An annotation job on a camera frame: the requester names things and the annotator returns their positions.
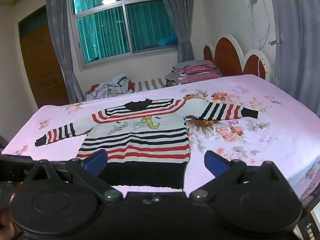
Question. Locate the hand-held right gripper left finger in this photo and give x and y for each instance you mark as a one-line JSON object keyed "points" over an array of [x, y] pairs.
{"points": [[96, 159]]}

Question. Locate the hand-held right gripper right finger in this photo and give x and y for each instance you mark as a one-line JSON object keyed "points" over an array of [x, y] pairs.
{"points": [[215, 161]]}

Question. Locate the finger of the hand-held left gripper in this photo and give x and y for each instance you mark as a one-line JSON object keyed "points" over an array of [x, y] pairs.
{"points": [[15, 166]]}

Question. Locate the striped knit sweater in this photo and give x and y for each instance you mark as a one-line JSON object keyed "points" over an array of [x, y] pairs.
{"points": [[135, 142]]}

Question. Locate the pile of unfolded clothes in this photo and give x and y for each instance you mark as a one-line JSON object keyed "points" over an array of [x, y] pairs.
{"points": [[110, 87]]}

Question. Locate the stack of folded clothes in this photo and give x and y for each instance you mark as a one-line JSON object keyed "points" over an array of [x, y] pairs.
{"points": [[197, 71]]}

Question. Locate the pink floral bed sheet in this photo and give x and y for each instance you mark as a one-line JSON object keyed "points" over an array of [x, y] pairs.
{"points": [[262, 140]]}

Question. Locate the red cloth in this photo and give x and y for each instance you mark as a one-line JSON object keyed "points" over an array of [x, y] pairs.
{"points": [[94, 88]]}

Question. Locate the grey striped cloth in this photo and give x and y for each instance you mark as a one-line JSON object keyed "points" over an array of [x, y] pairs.
{"points": [[150, 85]]}

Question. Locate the brown wooden door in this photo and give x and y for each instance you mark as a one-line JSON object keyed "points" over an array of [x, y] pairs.
{"points": [[40, 67]]}

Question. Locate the red and white headboard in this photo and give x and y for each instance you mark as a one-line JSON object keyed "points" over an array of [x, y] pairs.
{"points": [[227, 57]]}

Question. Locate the grey device with buttons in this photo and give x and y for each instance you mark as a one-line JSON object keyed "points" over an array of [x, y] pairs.
{"points": [[310, 230]]}

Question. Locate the grey window curtain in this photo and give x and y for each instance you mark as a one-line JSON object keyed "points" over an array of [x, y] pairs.
{"points": [[182, 25], [62, 42]]}

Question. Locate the teal cushion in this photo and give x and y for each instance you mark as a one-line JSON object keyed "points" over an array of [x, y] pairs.
{"points": [[167, 41]]}

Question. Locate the wide grey curtain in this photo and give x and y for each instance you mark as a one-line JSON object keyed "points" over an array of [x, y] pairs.
{"points": [[297, 42]]}

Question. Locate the metal wall hook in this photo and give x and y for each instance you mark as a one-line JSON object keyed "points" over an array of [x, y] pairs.
{"points": [[275, 41]]}

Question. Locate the window with white frame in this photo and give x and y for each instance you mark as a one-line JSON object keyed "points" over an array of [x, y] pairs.
{"points": [[125, 22]]}

